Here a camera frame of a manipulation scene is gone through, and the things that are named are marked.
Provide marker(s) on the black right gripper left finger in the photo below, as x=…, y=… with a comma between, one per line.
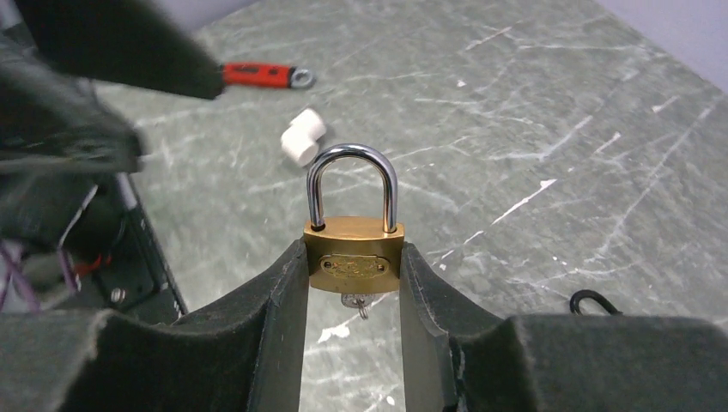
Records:
x=243, y=352

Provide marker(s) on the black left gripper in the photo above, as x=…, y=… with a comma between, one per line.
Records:
x=54, y=134

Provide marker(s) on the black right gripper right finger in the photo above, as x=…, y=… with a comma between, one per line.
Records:
x=459, y=357

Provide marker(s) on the black padlock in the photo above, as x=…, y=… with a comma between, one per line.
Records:
x=588, y=294

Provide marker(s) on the brass padlock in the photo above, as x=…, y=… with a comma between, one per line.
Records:
x=353, y=254

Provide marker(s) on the white pipe elbow left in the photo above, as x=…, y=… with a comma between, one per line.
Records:
x=299, y=142

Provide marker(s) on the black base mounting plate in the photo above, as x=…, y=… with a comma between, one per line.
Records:
x=116, y=259

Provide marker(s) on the adjustable wrench red handle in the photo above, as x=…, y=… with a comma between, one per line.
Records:
x=265, y=75

